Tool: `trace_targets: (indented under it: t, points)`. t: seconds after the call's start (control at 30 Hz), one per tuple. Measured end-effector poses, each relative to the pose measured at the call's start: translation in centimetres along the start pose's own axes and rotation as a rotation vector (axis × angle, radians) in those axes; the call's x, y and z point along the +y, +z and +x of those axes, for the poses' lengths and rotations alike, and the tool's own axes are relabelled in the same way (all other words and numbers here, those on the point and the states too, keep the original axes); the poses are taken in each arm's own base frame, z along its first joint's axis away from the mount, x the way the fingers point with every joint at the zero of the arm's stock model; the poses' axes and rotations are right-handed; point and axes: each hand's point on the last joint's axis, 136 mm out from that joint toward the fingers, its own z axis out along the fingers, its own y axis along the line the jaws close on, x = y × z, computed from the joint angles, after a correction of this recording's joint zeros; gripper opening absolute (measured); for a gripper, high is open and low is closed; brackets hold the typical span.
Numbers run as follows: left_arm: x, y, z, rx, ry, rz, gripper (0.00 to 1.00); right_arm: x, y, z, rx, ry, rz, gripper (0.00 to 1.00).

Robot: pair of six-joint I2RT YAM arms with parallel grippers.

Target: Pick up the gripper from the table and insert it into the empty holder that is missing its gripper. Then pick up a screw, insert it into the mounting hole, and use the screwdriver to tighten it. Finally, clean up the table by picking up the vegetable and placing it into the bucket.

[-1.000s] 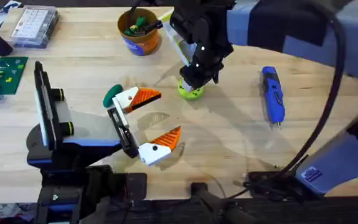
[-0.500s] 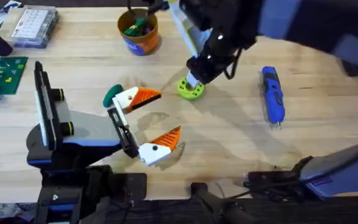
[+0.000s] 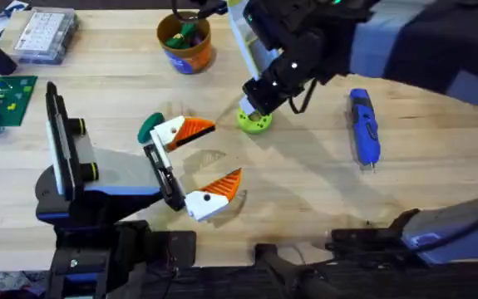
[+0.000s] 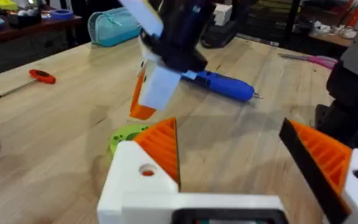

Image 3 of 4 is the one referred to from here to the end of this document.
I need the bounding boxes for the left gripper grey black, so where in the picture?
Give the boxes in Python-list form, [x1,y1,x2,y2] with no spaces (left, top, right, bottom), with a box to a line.
[34,115,244,228]

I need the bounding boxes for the dark green toy vegetable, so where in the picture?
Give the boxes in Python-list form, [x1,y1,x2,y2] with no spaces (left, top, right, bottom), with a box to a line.
[136,111,166,145]

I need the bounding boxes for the blue electric screwdriver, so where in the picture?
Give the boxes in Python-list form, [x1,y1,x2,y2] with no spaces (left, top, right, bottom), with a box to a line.
[347,87,382,172]

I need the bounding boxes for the green disc with holes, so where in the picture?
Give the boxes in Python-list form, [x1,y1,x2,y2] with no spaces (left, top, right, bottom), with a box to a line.
[236,105,273,135]

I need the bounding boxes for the right wrist upright plate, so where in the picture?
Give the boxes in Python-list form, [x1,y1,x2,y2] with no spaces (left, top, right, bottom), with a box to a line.
[226,0,283,81]

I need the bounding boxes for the wrist upright plate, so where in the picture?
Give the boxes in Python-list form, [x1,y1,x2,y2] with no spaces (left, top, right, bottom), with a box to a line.
[45,81,76,202]
[226,0,283,81]

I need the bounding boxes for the orange tub with toys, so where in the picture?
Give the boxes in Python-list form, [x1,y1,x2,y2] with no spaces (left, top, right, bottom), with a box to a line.
[156,11,215,76]

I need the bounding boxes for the left wrist upright plate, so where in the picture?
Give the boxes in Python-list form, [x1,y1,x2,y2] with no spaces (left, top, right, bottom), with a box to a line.
[45,81,76,202]

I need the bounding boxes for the green board with toy blocks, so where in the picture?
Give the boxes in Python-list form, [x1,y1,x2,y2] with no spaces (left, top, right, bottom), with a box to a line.
[0,75,39,135]

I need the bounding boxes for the clear plastic parts box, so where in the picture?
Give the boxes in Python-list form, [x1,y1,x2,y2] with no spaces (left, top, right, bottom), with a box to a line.
[11,6,78,66]

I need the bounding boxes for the patterned fabric heap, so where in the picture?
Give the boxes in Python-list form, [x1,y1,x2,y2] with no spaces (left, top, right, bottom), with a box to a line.
[0,270,49,299]

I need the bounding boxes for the white and blue packet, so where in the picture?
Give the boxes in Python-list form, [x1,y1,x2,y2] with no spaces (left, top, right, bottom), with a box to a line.
[0,0,31,44]

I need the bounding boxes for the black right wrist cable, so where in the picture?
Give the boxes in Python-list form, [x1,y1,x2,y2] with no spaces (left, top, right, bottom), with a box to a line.
[288,77,319,115]

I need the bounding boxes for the black knob with yellow ring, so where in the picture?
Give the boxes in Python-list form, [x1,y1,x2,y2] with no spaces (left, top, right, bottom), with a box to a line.
[67,118,87,136]
[79,162,100,182]

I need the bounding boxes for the black cable loop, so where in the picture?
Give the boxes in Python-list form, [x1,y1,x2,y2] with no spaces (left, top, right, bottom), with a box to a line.
[170,0,228,22]

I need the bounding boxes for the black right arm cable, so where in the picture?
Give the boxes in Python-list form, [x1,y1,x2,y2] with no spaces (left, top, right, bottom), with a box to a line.
[408,199,478,253]

